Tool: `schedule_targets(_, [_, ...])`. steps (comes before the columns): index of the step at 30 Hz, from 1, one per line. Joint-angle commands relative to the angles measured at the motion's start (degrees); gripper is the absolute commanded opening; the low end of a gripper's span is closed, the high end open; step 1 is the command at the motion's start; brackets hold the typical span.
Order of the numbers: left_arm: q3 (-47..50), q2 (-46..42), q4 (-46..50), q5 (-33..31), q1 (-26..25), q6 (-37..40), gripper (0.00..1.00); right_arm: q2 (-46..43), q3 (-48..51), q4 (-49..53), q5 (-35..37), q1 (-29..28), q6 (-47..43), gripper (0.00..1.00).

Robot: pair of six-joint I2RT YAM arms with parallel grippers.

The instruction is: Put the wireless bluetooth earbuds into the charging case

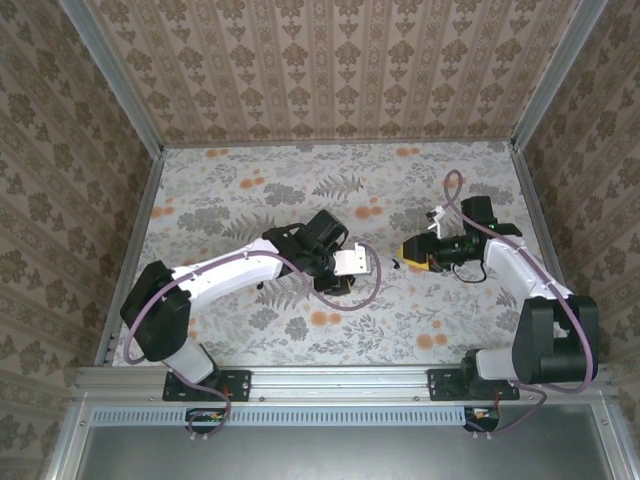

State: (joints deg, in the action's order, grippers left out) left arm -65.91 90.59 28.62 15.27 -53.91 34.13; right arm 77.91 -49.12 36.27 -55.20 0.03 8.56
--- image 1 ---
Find black connector board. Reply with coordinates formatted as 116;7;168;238
185;407;227;434
463;405;501;432

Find grey metal sheet tray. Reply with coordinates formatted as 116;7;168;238
44;392;640;480

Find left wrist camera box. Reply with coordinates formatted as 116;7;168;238
331;242;372;277

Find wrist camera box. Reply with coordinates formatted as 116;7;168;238
425;204;447;240
331;242;372;277

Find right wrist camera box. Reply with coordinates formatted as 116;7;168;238
425;204;447;240

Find aluminium side frame rail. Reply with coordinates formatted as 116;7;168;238
94;149;166;366
509;147;592;364

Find aluminium front frame rail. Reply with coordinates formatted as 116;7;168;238
74;363;617;401

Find aluminium back frame rail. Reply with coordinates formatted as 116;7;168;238
162;138;516;150

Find grey slotted cable duct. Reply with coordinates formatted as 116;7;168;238
92;405;467;427

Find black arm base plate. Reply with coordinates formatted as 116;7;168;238
428;368;521;402
163;369;251;403

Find aluminium corner frame post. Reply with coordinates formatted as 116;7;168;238
510;0;609;151
58;0;166;157

